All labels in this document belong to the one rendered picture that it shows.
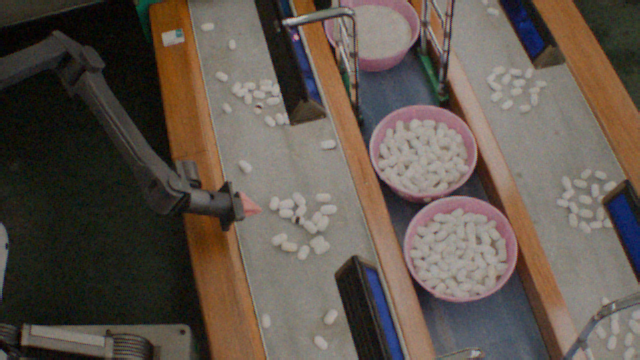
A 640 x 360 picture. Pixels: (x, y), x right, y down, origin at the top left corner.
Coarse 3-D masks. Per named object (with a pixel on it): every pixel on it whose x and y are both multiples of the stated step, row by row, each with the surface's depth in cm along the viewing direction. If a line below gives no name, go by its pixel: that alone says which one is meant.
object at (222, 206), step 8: (224, 184) 176; (216, 192) 172; (224, 192) 175; (232, 192) 174; (216, 200) 170; (224, 200) 171; (232, 200) 172; (216, 208) 170; (224, 208) 171; (232, 208) 172; (208, 216) 171; (216, 216) 172; (224, 216) 173; (232, 216) 171; (240, 216) 171; (224, 224) 174
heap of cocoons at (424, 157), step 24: (432, 120) 196; (384, 144) 194; (408, 144) 195; (432, 144) 192; (456, 144) 192; (384, 168) 191; (408, 168) 191; (432, 168) 189; (456, 168) 189; (432, 192) 185
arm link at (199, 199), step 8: (192, 184) 170; (192, 192) 167; (200, 192) 168; (208, 192) 170; (192, 200) 166; (200, 200) 167; (208, 200) 169; (184, 208) 168; (192, 208) 167; (200, 208) 168; (208, 208) 169
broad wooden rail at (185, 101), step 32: (160, 32) 215; (192, 32) 217; (160, 64) 209; (192, 64) 209; (192, 96) 202; (192, 128) 197; (192, 160) 192; (192, 224) 182; (192, 256) 178; (224, 256) 177; (224, 288) 173; (224, 320) 169; (256, 320) 171; (224, 352) 165; (256, 352) 166
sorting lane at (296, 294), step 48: (192, 0) 225; (240, 0) 223; (240, 48) 213; (240, 144) 196; (288, 144) 195; (336, 144) 194; (288, 192) 188; (336, 192) 187; (240, 240) 182; (288, 240) 181; (336, 240) 181; (288, 288) 175; (336, 288) 174; (384, 288) 173; (288, 336) 169; (336, 336) 168
